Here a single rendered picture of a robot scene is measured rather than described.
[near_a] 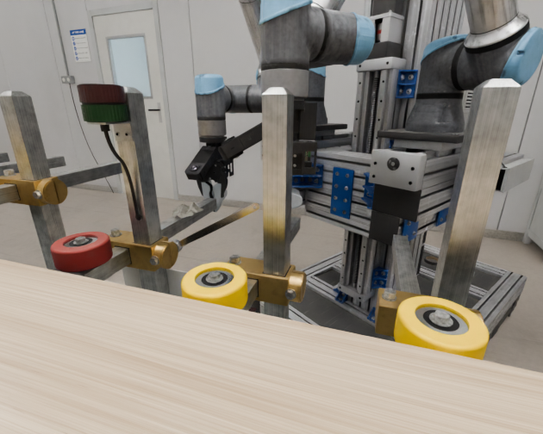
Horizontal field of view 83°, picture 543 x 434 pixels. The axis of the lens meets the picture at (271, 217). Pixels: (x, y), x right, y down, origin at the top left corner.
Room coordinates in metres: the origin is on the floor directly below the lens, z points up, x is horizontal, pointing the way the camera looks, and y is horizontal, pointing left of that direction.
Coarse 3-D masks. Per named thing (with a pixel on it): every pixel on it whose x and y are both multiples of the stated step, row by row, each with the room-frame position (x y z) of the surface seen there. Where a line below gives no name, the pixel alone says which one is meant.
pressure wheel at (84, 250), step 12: (60, 240) 0.43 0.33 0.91; (72, 240) 0.44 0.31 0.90; (84, 240) 0.43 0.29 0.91; (96, 240) 0.43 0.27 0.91; (108, 240) 0.44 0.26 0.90; (60, 252) 0.40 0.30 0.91; (72, 252) 0.40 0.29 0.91; (84, 252) 0.40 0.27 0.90; (96, 252) 0.41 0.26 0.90; (108, 252) 0.43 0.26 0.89; (60, 264) 0.40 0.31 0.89; (72, 264) 0.39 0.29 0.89; (84, 264) 0.40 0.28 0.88; (96, 264) 0.41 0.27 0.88
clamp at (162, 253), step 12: (120, 240) 0.51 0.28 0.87; (132, 240) 0.51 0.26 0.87; (132, 252) 0.50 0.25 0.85; (144, 252) 0.49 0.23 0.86; (156, 252) 0.49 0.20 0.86; (168, 252) 0.50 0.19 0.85; (132, 264) 0.50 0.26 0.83; (144, 264) 0.49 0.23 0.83; (156, 264) 0.48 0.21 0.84; (168, 264) 0.49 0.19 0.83
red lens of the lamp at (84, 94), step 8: (80, 88) 0.45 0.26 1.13; (88, 88) 0.44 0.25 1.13; (96, 88) 0.44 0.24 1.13; (104, 88) 0.45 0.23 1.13; (112, 88) 0.45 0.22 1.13; (120, 88) 0.47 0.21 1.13; (80, 96) 0.45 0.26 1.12; (88, 96) 0.44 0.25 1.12; (96, 96) 0.44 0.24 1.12; (104, 96) 0.45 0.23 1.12; (112, 96) 0.45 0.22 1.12; (120, 96) 0.46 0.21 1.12
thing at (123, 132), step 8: (88, 104) 0.45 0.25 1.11; (96, 104) 0.44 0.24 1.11; (104, 104) 0.45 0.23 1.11; (112, 104) 0.45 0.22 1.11; (120, 104) 0.46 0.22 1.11; (104, 128) 0.46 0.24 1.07; (120, 128) 0.50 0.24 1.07; (128, 128) 0.49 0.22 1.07; (120, 136) 0.50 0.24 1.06; (128, 136) 0.49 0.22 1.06; (120, 160) 0.48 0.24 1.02; (128, 176) 0.49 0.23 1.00; (136, 208) 0.49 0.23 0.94; (136, 216) 0.49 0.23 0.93
